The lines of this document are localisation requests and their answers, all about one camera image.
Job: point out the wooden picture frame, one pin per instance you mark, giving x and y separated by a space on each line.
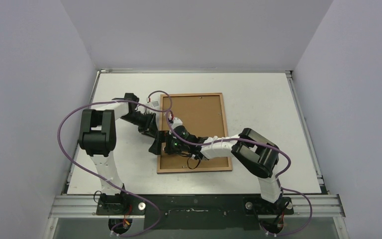
194 170

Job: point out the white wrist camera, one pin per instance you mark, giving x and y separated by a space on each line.
153 105
175 122

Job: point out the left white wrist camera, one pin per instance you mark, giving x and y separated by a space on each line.
153 105

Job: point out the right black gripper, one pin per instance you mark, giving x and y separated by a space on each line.
168 145

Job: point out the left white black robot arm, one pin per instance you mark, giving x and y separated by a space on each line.
98 138

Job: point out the aluminium front rail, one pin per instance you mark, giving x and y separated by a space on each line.
84 206

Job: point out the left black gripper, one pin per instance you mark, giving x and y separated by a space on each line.
149 129

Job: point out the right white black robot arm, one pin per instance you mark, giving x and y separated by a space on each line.
257 154

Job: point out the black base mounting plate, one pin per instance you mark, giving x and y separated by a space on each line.
193 212

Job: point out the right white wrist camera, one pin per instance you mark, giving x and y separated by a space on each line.
175 122

